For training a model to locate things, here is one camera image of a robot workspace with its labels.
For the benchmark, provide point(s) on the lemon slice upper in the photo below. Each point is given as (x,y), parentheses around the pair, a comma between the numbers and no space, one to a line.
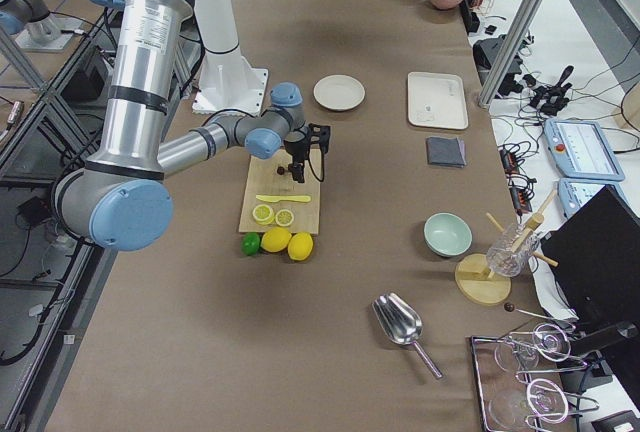
(263,214)

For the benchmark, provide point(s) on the wire glass rack tray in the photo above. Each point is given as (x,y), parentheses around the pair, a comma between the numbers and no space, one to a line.
(517,379)

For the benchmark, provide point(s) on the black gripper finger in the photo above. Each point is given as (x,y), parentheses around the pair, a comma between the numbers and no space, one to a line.
(298,172)

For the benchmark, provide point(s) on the steel scoop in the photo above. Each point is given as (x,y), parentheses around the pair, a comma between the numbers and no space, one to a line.
(403,326)

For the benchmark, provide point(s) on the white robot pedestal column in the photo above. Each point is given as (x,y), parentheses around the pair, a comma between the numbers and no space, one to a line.
(226,80)

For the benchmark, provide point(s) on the clear glass cup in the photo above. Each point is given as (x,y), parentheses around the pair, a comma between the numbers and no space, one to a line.
(512,251)

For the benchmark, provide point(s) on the yellow lemon outer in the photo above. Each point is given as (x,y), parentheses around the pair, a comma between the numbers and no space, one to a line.
(300,246)

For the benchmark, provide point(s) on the black monitor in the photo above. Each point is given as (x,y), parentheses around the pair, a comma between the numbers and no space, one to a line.
(597,250)

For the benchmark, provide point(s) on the blue teach pendant near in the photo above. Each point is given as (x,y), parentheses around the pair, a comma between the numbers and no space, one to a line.
(573,193)

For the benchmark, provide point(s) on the green lime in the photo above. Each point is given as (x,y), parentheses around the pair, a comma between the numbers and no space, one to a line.
(251,243)

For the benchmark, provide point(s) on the yellow lemon near lime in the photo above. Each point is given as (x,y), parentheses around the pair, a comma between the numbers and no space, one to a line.
(276,239)

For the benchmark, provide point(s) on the blue teach pendant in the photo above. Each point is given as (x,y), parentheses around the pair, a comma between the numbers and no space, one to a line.
(573,193)
(581,150)

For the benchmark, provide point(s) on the aluminium frame post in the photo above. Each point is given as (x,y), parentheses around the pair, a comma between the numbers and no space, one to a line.
(520,24)

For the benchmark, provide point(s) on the cream round plate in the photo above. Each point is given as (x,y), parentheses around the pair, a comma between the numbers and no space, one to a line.
(339,92)

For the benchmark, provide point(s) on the lemon slice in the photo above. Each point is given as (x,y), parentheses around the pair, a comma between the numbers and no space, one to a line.
(284,217)
(263,214)

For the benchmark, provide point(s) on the yellow plastic knife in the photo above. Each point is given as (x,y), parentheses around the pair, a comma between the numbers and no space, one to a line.
(283,198)

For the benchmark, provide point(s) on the wooden cup stand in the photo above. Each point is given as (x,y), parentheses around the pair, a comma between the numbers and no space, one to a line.
(473,276)

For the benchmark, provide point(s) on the grey folded cloth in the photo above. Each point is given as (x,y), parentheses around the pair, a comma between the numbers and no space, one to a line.
(447,152)

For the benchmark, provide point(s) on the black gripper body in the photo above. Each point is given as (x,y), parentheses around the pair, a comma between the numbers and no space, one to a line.
(297,151)

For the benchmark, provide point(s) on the lemon slice lower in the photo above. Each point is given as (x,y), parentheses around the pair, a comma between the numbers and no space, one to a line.
(284,217)

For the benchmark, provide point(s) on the cream rabbit tray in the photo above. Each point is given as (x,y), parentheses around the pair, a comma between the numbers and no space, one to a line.
(436,100)

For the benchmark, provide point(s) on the blue teach pendant far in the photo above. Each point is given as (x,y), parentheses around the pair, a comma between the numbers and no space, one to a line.
(581,150)

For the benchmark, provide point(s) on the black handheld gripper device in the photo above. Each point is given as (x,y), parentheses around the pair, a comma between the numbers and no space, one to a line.
(551,99)

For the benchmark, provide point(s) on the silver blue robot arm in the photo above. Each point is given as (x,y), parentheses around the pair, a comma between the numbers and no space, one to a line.
(118,199)
(34,27)

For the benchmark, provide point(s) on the dark red cherry pair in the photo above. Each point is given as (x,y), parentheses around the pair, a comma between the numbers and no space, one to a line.
(285,170)

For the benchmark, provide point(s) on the mint green bowl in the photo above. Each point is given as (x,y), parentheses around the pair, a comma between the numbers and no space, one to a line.
(447,235)

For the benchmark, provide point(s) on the wooden cutting board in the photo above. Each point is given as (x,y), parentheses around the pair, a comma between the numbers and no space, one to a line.
(262,178)

